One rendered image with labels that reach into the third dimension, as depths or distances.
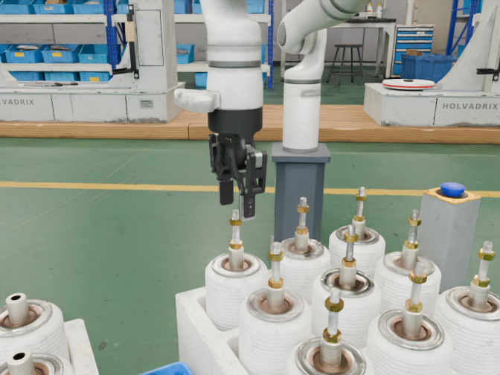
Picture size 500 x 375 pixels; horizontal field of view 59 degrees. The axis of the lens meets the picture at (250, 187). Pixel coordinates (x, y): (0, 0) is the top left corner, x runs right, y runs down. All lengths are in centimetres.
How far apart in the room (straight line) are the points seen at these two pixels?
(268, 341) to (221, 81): 33
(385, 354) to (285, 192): 66
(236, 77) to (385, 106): 216
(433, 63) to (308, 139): 410
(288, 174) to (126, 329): 52
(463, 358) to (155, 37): 240
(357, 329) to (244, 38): 41
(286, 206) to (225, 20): 67
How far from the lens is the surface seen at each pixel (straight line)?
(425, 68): 514
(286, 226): 118
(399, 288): 70
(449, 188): 85
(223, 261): 70
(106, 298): 112
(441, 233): 86
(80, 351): 68
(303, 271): 71
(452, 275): 91
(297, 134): 112
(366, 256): 77
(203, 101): 54
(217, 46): 57
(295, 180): 113
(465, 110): 283
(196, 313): 71
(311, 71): 110
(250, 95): 57
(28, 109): 302
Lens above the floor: 59
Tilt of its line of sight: 19 degrees down
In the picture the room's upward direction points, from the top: straight up
